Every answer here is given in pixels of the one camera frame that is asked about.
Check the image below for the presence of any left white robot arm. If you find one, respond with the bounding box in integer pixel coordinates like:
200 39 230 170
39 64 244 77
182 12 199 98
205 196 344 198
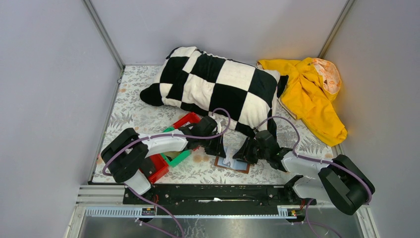
101 116 224 195

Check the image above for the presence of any purple cable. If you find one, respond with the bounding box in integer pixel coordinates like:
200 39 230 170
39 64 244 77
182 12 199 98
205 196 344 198
102 108 232 238
255 116 373 238

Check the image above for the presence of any brown leather card holder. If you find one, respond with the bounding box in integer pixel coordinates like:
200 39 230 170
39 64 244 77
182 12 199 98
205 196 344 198
214 146 251 174

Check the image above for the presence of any red bin with card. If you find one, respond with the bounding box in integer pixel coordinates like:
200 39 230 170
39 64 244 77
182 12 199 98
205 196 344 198
172 112 200 130

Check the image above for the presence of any yellow cloth garment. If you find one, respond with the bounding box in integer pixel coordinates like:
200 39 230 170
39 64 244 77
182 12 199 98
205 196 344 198
257 58 348 147

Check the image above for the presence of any green plastic bin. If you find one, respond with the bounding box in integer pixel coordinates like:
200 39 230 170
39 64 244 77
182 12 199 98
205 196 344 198
160 126 192 168

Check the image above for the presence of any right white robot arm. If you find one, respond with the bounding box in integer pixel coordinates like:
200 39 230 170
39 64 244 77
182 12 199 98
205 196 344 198
233 130 375 215

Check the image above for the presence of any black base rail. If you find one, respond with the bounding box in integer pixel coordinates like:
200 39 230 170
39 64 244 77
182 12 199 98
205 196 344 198
143 184 309 216

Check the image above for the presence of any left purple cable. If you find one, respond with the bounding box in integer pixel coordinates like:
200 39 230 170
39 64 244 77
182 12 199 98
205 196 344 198
102 108 232 238

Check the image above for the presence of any white credit card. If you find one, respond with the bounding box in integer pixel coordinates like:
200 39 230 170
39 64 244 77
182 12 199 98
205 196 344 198
218 147 243 170

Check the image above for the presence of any black white checkered pillow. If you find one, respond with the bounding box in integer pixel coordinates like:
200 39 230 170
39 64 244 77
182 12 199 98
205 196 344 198
140 47 280 137

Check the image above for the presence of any red bin with black wallet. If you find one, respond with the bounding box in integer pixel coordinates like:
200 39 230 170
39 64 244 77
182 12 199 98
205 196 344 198
139 154 169 184

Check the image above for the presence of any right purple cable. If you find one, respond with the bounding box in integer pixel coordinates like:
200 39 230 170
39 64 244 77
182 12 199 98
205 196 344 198
255 116 373 238

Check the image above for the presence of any floral table mat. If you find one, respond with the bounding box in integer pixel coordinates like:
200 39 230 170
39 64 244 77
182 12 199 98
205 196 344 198
102 66 336 184

